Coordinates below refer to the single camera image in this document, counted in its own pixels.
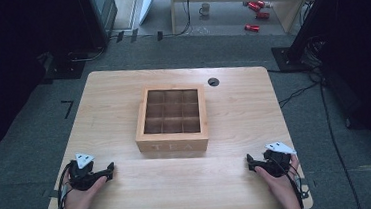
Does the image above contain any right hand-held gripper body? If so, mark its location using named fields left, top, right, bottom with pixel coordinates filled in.
left=257, top=139, right=299, bottom=180

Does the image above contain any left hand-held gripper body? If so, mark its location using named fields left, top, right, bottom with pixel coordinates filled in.
left=66, top=151, right=110, bottom=193

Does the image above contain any wooden tea box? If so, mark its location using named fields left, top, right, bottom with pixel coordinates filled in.
left=131, top=80, right=211, bottom=157

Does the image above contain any person's left hand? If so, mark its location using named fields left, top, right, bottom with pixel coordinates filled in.
left=59, top=172, right=111, bottom=209

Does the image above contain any person's right hand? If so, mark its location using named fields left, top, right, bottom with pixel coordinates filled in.
left=253, top=154, right=304, bottom=209

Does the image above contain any red can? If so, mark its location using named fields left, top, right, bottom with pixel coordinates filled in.
left=246, top=0, right=266, bottom=13
left=243, top=22, right=262, bottom=35
left=253, top=11, right=272, bottom=21

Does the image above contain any black stand with base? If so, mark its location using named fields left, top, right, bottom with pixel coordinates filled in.
left=267, top=0, right=350, bottom=76

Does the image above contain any dark monitor cabinet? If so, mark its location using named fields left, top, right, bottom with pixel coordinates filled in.
left=76, top=0, right=122, bottom=51

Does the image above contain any grey mug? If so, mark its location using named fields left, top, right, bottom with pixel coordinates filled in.
left=198, top=1, right=213, bottom=18

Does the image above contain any white board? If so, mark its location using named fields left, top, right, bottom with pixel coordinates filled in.
left=136, top=0, right=162, bottom=26

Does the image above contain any left hand-held gripper cable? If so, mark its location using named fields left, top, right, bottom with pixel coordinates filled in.
left=50, top=162, right=77, bottom=209

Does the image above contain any hand-held gripper cable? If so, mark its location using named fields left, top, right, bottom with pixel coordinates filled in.
left=271, top=154, right=312, bottom=209
left=50, top=162, right=77, bottom=209

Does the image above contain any right hand-held gripper cable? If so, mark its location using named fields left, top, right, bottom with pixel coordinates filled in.
left=271, top=154, right=312, bottom=209

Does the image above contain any black floor cable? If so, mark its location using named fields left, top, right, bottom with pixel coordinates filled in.
left=267, top=60, right=363, bottom=209

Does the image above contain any black floor base plate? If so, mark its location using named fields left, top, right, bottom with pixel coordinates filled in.
left=39, top=48, right=88, bottom=84

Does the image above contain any light wooden shelf frame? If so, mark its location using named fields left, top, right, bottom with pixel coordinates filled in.
left=168, top=0, right=323, bottom=43

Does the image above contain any black hanging cable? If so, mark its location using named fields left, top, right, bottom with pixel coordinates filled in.
left=159, top=0, right=195, bottom=39

